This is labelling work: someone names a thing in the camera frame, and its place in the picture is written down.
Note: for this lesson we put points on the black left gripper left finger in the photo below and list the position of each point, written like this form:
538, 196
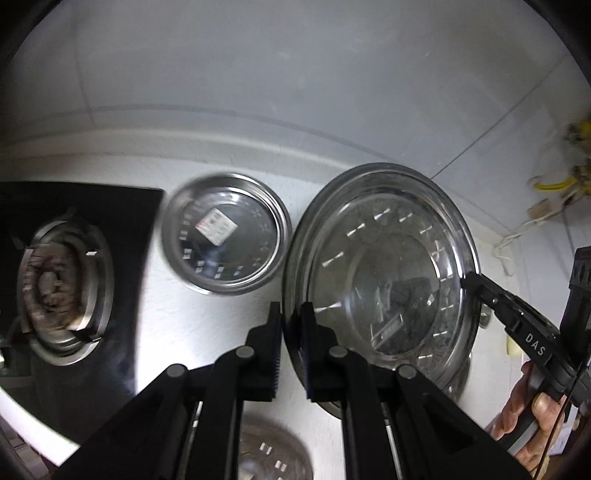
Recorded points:
250, 372

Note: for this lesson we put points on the plain steel plate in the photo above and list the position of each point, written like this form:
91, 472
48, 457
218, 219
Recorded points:
268, 451

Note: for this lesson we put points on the black glass gas stove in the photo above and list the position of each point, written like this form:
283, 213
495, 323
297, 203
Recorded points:
72, 262

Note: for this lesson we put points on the large steel plate with label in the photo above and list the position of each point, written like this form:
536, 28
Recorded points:
381, 253

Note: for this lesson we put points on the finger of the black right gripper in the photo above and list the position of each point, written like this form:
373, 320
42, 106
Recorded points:
489, 293

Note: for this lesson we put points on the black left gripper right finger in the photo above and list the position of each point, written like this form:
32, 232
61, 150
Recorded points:
331, 372

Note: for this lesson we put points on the beige wall socket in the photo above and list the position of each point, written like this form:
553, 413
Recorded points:
540, 210

